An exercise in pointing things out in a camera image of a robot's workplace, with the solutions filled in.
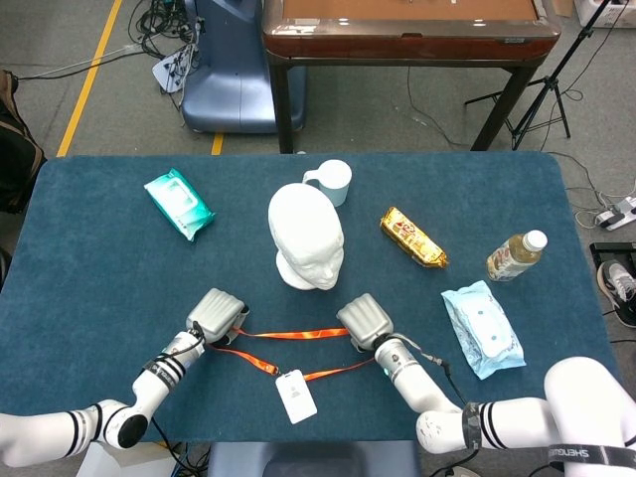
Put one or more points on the pale blue mug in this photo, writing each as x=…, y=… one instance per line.
x=338, y=181

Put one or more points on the gold biscuit packet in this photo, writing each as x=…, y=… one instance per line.
x=412, y=236

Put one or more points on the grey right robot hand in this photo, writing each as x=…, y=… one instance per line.
x=365, y=320

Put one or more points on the white foam mannequin head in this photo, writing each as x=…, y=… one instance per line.
x=305, y=233

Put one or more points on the light blue wet wipes pack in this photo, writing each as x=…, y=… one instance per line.
x=482, y=328

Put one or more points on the black foot pedal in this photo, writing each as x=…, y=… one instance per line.
x=611, y=251

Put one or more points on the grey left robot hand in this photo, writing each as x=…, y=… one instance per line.
x=216, y=313

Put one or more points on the blue robot base machine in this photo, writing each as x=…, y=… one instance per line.
x=223, y=84

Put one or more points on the cardboard box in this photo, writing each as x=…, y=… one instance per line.
x=561, y=6

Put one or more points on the dark brown bag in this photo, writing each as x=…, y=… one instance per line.
x=15, y=159

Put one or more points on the grey blue robot torso base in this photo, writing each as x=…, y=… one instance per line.
x=313, y=457

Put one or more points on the white badge holder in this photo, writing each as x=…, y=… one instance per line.
x=295, y=397

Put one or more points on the white storage crate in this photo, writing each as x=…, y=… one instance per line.
x=596, y=15

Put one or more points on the white socket board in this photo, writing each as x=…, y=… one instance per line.
x=169, y=72

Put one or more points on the white box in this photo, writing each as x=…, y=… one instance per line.
x=124, y=462

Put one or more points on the black tripod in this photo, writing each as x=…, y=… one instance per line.
x=546, y=82

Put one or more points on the grey black sneaker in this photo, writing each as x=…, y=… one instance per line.
x=618, y=288

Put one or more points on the green wet wipes pack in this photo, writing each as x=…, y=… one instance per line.
x=179, y=204

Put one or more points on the brown mahjong table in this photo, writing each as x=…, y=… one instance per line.
x=397, y=47

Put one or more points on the yellow tea bottle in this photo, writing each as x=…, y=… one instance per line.
x=512, y=258

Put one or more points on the white power strip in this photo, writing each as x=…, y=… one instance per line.
x=616, y=216

